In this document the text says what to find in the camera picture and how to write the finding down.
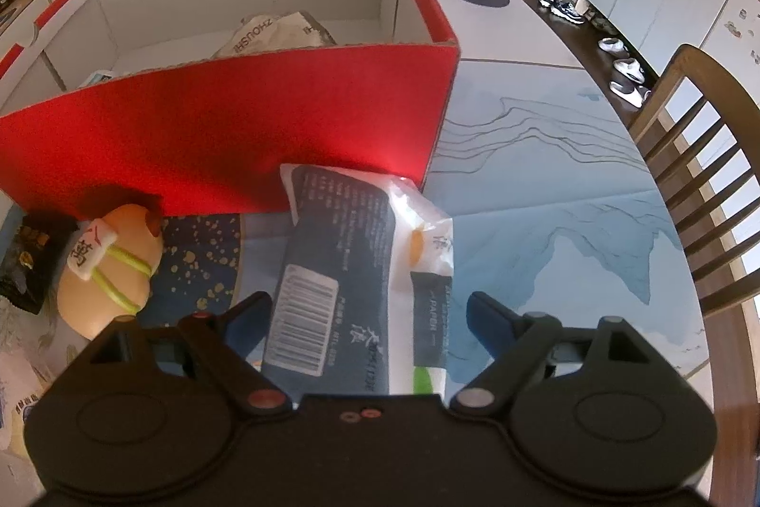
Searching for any dark blue tissue pack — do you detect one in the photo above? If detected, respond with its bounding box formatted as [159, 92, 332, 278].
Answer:
[262, 165, 454, 400]

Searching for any small black snack packet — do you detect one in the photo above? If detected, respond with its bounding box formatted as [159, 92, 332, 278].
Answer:
[1, 211, 77, 315]

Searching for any blueberry pastry clear pack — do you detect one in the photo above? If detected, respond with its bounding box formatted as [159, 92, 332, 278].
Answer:
[0, 349, 54, 459]

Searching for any silver brown snack bag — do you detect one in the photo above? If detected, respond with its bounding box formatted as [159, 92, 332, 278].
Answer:
[212, 11, 336, 59]

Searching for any blue cracker packet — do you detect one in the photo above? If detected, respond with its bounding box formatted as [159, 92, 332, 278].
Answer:
[80, 69, 116, 89]

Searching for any red cardboard box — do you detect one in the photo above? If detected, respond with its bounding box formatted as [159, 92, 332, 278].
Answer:
[1, 0, 460, 220]

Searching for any wooden chair right side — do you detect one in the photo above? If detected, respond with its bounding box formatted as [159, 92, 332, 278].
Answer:
[627, 42, 760, 318]

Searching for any white drawer sideboard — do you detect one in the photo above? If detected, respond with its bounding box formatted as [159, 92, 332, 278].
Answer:
[0, 0, 99, 68]

